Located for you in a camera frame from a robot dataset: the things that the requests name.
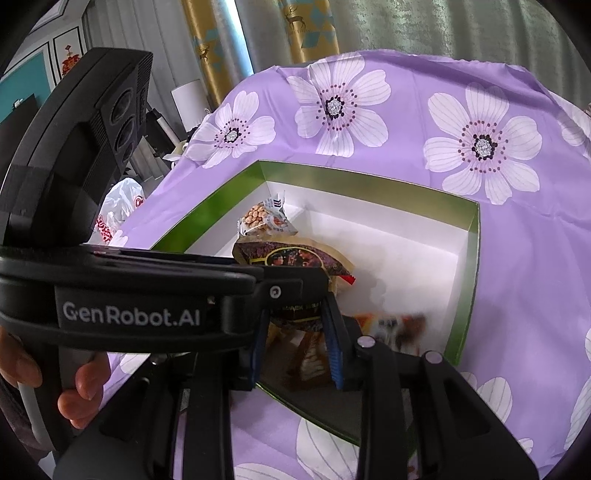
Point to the person's left hand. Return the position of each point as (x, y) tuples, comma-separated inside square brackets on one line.
[(87, 392)]

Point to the yellow patterned curtain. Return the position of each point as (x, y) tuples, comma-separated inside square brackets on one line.
[(304, 27)]

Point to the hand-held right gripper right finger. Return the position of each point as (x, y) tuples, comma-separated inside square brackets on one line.
[(334, 350)]

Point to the purple floral tablecloth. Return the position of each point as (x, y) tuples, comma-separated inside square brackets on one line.
[(415, 78)]

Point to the grey curtain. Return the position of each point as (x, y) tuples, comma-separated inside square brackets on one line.
[(438, 23)]

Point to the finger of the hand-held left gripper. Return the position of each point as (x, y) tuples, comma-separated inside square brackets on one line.
[(286, 290)]

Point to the white red plastic bag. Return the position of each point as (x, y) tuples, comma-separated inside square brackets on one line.
[(122, 198)]

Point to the white framed wall picture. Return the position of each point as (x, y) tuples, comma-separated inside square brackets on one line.
[(69, 53)]

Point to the orange panda snack packet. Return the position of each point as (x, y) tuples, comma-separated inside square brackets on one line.
[(392, 327)]

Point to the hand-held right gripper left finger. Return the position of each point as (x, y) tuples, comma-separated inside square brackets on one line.
[(253, 364)]

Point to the white cylinder lamp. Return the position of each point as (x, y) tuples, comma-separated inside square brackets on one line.
[(189, 106)]

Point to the green cardboard box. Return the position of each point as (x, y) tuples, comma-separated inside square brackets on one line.
[(468, 286)]

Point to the brown gold snack packet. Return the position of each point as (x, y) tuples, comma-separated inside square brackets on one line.
[(295, 254)]

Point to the white blue peanut packet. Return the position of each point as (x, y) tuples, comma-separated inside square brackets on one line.
[(263, 214)]

